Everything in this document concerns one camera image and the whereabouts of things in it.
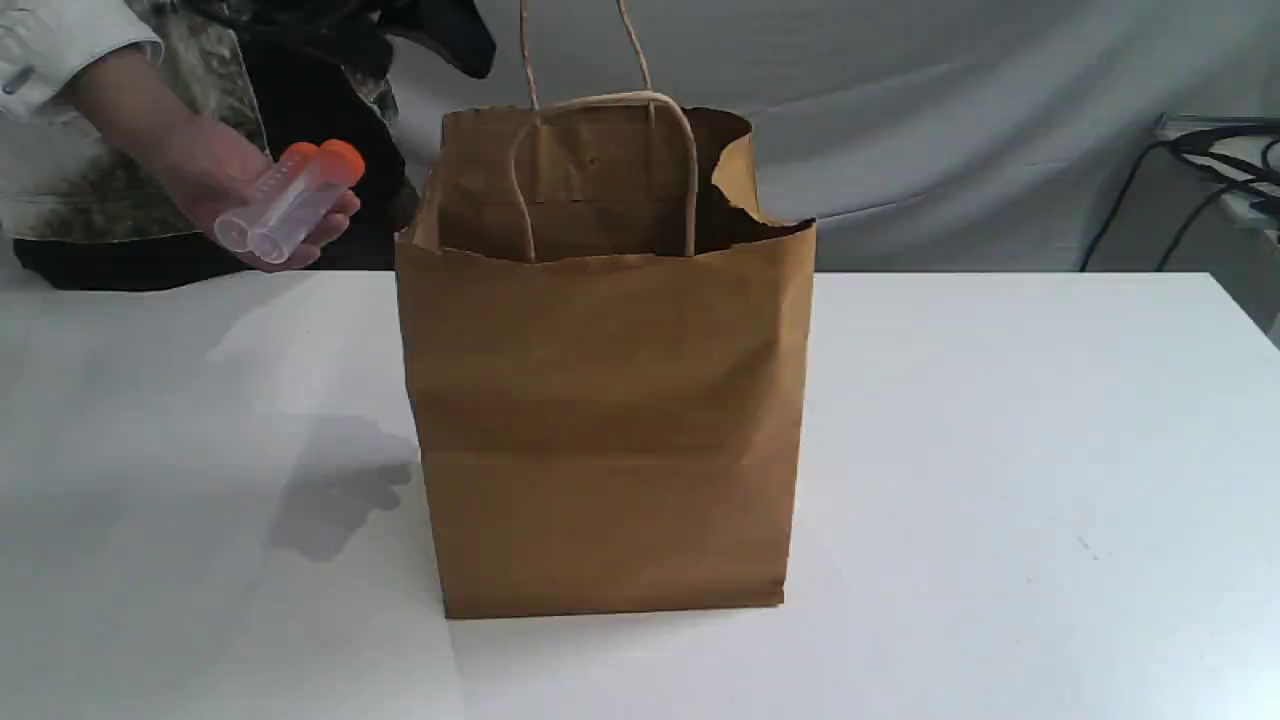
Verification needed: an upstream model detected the person's right hand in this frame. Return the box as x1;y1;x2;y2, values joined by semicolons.
134;117;361;273

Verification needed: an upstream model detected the clear tube orange cap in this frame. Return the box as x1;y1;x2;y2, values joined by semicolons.
248;138;366;265
212;142;319;252

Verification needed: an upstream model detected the brown paper bag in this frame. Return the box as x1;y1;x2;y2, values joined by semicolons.
396;3;817;620

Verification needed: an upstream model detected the person's right forearm white sleeve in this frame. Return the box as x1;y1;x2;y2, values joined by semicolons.
3;1;228;165

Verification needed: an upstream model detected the person torso camouflage apron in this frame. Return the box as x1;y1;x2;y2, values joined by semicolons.
3;1;497;292

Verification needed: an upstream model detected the black cable bundle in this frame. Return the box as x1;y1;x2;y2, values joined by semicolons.
1080;120;1280;273

